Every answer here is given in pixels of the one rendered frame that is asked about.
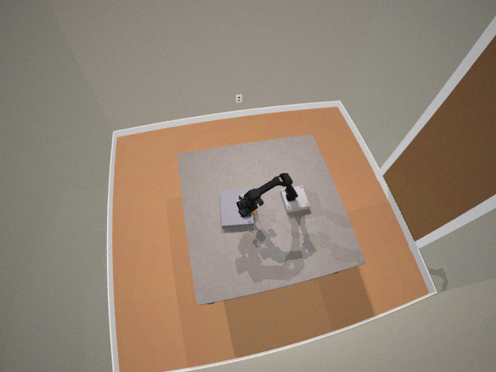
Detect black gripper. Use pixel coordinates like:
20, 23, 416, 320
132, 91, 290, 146
239, 198, 264, 218

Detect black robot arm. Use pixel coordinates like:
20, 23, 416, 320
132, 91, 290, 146
236, 173, 298, 210

